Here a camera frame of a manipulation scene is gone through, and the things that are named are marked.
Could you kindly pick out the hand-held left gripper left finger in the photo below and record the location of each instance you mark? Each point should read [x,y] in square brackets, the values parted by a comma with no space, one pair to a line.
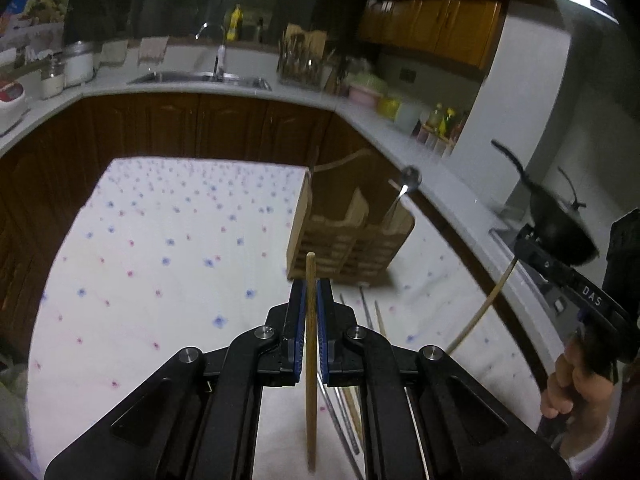
[300,320]

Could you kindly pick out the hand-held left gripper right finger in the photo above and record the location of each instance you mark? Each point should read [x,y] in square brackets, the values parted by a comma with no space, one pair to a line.
[323,320]

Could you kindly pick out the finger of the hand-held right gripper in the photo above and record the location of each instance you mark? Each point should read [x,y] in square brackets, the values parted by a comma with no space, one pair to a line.
[590,296]

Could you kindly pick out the wooden utensil holder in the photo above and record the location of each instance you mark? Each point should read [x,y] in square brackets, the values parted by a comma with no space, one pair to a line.
[325,240]

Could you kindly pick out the thick wooden chopstick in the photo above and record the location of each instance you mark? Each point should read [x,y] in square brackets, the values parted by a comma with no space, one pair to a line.
[311,410]

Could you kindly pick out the metal chopstick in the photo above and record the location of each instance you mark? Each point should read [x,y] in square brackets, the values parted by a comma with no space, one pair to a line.
[345,440]
[345,420]

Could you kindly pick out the thin pale wooden chopstick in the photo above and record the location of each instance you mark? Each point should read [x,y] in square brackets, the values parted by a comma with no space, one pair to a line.
[487,305]

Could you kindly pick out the person's right forearm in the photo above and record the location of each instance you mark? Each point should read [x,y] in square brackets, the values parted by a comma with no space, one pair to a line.
[590,452]

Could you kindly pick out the dish rack with utensils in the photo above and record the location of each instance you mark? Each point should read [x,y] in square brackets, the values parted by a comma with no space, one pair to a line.
[300,72]

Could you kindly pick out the person's right hand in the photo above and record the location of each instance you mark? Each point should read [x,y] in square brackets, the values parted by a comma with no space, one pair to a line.
[590,400]

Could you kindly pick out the gas stove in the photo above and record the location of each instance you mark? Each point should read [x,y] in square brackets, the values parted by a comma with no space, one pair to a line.
[555,300]

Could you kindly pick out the black wok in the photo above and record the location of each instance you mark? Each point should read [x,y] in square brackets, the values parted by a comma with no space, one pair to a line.
[560,230]

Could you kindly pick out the floral white tablecloth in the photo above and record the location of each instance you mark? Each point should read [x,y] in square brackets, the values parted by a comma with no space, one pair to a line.
[175,260]

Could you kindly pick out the metal spoon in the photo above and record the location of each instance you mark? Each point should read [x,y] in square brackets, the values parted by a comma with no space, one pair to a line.
[411,178]

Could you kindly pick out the spice jar rack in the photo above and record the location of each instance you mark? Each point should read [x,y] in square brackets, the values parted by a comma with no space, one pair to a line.
[435,142]

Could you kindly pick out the red sauce bottle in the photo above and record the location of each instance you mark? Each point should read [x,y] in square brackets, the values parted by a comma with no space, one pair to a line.
[462,125]

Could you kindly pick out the clear plastic container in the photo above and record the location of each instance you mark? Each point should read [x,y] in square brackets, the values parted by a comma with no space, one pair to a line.
[409,116]

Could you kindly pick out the yellow-green container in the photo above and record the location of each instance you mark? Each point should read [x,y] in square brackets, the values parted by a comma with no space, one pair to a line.
[390,107]

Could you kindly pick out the green-yellow sauce bottle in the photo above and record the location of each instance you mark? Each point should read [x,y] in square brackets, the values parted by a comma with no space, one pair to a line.
[449,122]

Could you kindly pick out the yellow oil bottle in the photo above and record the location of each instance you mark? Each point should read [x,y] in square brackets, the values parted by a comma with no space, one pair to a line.
[435,119]

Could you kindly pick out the pink basin with green lid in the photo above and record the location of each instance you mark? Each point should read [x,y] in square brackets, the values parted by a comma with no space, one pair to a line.
[365,91]

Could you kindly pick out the knife block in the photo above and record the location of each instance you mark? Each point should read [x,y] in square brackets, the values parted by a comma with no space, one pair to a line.
[337,77]

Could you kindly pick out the dark wooden lower cabinets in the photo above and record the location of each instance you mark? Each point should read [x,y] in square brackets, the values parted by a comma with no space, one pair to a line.
[150,125]

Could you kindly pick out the stainless steel sink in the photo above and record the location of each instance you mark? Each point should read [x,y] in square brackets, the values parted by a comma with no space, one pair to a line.
[200,80]

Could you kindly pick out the range hood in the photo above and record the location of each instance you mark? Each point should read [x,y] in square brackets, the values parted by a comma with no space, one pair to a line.
[585,0]

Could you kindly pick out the chrome faucet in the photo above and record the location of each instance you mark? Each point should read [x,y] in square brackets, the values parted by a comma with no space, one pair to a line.
[220,60]

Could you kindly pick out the wooden cutting board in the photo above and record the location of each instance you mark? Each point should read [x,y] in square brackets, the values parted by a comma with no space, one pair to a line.
[312,40]

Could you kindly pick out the dark bottle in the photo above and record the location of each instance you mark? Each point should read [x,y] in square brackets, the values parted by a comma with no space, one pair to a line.
[258,30]

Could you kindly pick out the pale plastic bag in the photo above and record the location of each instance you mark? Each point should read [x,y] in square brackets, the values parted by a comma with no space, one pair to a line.
[12,410]

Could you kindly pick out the wooden upper cabinets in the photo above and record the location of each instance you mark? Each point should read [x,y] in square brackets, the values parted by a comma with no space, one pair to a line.
[440,20]

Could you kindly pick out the pink hanging cloth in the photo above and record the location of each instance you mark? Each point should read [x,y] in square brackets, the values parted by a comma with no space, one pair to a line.
[152,50]

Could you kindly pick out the beige hanging cloth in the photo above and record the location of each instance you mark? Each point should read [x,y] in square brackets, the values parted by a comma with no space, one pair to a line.
[114,52]

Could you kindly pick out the large white lidded jar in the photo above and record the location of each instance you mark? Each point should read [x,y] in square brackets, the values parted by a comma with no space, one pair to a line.
[80,65]

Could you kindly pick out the small glass jar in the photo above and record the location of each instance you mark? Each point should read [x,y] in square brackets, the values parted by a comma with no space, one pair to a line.
[52,82]

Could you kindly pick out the dark window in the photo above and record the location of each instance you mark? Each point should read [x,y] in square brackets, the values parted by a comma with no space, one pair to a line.
[150,0]

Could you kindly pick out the white rice cooker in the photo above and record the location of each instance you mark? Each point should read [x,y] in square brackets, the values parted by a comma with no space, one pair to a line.
[12,105]

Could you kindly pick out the wall power outlet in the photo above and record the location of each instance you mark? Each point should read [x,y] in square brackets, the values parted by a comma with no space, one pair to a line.
[408,76]

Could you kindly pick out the fruit wall poster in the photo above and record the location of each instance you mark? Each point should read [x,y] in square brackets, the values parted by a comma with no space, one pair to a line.
[35,10]

